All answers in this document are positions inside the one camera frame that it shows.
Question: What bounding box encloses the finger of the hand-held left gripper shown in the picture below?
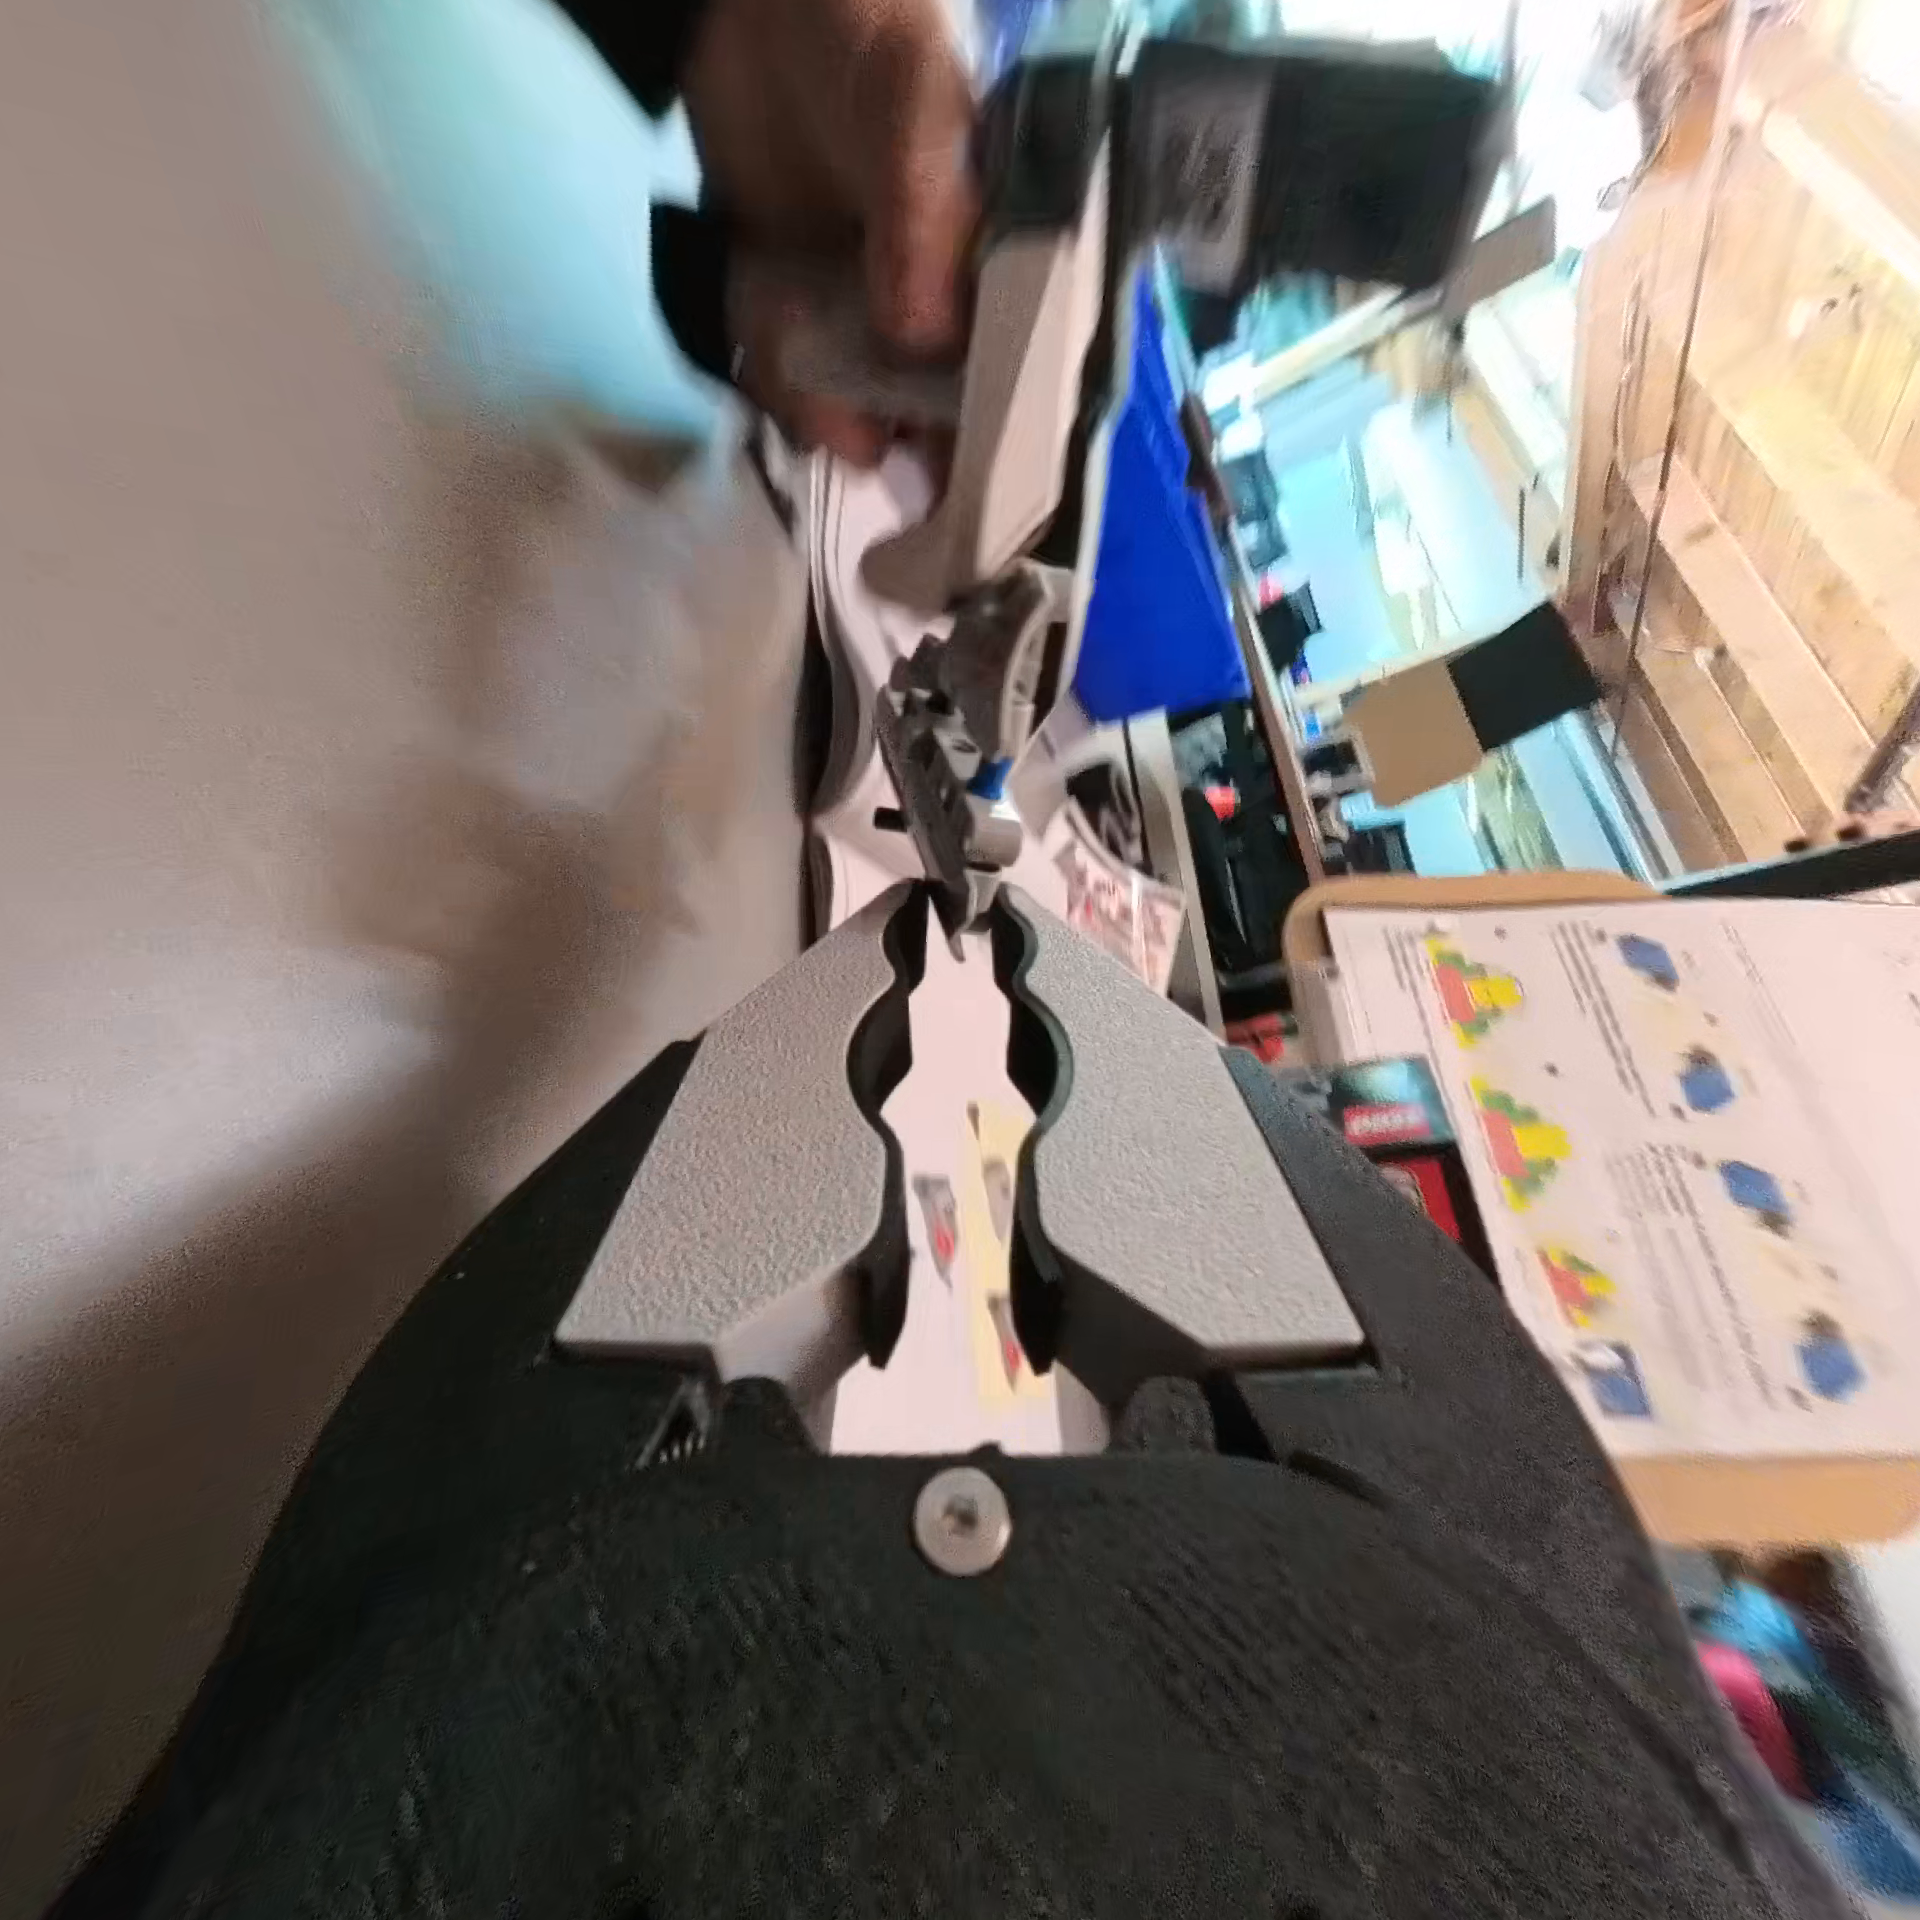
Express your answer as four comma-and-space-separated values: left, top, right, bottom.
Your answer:
1019, 257, 1127, 724
860, 150, 1120, 607

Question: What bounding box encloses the person's left hand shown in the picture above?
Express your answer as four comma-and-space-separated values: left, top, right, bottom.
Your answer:
680, 0, 986, 471

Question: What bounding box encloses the pink metallic tumbler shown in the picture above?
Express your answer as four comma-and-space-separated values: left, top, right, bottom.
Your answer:
1691, 1625, 1817, 1807

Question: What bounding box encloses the grey toy brick model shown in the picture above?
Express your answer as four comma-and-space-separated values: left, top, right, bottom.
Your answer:
875, 576, 1054, 958

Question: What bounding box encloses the wooden pallet stack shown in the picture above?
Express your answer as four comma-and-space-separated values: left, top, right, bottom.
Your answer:
1557, 0, 1920, 890

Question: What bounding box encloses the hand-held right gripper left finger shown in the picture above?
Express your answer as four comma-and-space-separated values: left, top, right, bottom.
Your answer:
556, 878, 926, 1377

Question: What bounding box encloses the blue storage bin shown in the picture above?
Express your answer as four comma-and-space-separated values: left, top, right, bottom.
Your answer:
1075, 257, 1260, 743

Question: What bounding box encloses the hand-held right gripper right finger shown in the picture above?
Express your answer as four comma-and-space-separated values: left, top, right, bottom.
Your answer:
992, 885, 1378, 1377

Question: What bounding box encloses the black toy brick set box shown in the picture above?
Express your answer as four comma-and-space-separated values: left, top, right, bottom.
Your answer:
1278, 1048, 1501, 1294

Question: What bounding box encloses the cardboard box with black flap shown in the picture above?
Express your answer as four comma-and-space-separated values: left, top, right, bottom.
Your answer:
1341, 599, 1604, 815

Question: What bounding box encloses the instruction sheet on clipboard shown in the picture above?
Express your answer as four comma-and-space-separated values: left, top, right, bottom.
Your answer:
1287, 872, 1920, 1550

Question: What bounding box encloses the white building instruction booklet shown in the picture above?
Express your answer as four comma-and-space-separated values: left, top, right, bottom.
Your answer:
801, 435, 1113, 1461

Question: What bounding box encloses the printed brick instruction sheet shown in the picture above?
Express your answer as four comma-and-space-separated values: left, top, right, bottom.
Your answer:
1327, 898, 1920, 1466

